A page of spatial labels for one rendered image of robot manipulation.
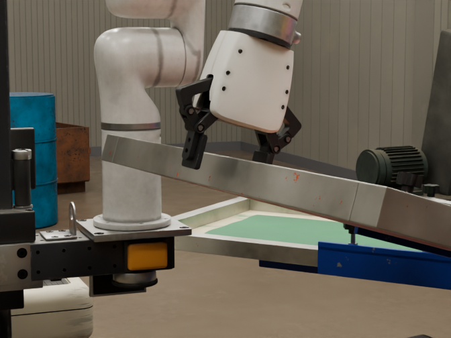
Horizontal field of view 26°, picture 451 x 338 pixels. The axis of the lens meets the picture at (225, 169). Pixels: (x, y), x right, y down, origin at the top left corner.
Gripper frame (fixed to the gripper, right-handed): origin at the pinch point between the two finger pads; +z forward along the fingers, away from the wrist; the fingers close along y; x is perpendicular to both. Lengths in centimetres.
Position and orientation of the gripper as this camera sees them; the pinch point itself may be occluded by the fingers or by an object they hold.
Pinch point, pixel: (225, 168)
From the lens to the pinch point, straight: 111.6
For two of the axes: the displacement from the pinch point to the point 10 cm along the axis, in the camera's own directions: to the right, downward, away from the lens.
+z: -2.5, 9.7, 0.0
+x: 5.2, 1.3, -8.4
